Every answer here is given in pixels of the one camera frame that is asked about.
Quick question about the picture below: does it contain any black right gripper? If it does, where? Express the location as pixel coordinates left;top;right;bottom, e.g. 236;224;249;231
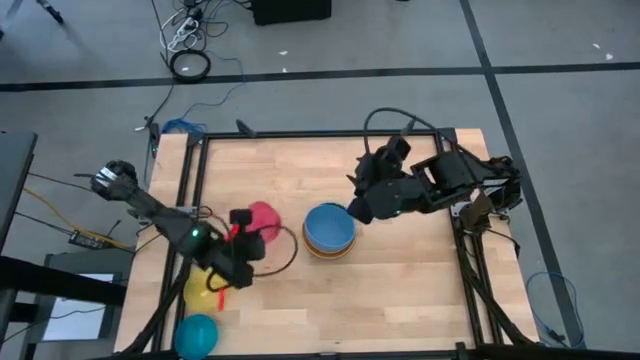
346;149;401;199

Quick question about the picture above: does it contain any pink plastic bowl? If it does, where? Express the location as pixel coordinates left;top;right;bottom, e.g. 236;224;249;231
248;200;283;245

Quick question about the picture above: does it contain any blue plastic bowl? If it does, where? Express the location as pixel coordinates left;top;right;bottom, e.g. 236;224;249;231
303;203;358;254

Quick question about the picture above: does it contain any yellow plastic bowl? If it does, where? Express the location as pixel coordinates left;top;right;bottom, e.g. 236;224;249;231
182;266;229;315

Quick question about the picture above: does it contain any orange plastic bowl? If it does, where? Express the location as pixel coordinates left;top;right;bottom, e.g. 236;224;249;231
301;224;359;261

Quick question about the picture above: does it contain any small black electronics box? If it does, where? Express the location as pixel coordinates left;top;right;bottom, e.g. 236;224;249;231
67;230;109;250

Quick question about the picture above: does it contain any black equipment box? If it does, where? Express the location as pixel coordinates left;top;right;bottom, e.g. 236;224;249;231
249;0;333;27

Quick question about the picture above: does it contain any black bar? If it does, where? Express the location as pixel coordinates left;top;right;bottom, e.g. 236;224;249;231
0;255;127;307

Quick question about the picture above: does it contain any white power strip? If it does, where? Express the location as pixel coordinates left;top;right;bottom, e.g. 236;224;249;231
164;15;202;52

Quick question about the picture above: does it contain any black desk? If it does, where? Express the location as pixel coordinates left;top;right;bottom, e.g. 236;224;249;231
0;130;39;251

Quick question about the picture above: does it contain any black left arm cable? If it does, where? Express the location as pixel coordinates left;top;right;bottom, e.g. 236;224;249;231
204;223;300;294

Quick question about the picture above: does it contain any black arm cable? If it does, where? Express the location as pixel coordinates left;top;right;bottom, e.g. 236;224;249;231
204;223;300;294
362;106;437;157

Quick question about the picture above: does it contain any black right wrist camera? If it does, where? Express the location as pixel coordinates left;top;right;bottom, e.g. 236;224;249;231
386;135;413;162

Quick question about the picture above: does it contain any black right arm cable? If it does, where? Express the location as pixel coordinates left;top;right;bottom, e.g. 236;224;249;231
362;106;437;157

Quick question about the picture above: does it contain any black aluminium table frame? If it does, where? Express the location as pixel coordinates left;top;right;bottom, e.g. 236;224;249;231
117;127;540;360

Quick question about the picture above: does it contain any blue network cable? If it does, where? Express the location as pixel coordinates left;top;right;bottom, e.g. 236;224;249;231
160;49;247;136

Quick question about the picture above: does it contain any yellow floor cable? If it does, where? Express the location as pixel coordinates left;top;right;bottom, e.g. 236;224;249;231
21;186;134;250

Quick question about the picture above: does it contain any coiled black cable ring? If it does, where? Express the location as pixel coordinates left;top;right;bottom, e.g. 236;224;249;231
169;48;213;84

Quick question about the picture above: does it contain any blue looped floor cable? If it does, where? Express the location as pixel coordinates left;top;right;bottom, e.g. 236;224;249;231
524;270;587;350

